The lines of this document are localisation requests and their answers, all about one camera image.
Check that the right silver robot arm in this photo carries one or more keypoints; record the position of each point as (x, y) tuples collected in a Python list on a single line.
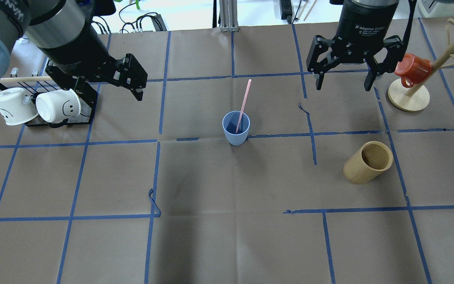
[(361, 38)]

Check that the black wire cup rack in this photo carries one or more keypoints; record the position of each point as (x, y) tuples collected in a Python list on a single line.
[(36, 85)]

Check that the white mug upper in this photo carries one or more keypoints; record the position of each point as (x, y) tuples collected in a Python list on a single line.
[(16, 106)]

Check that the white mug with face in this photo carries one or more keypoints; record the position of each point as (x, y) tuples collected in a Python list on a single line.
[(56, 106)]

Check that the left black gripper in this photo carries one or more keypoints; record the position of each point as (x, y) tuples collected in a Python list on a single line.
[(77, 50)]

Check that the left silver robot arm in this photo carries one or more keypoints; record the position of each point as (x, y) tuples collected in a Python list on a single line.
[(62, 30)]

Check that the green spray clamp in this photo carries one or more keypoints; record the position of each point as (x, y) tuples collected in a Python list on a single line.
[(123, 4)]

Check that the light blue plastic cup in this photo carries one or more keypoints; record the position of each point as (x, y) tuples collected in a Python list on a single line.
[(229, 122)]

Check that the bamboo chopstick holder cup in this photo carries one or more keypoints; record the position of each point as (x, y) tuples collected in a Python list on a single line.
[(369, 161)]

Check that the black power adapter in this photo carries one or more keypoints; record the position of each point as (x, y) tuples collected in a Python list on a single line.
[(286, 10)]

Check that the orange hanging mug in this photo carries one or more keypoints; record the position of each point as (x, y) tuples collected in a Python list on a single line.
[(413, 70)]

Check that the wooden mug tree stand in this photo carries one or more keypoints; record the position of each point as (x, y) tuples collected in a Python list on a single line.
[(417, 98)]

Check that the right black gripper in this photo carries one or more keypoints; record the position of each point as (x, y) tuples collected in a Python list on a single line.
[(363, 24)]

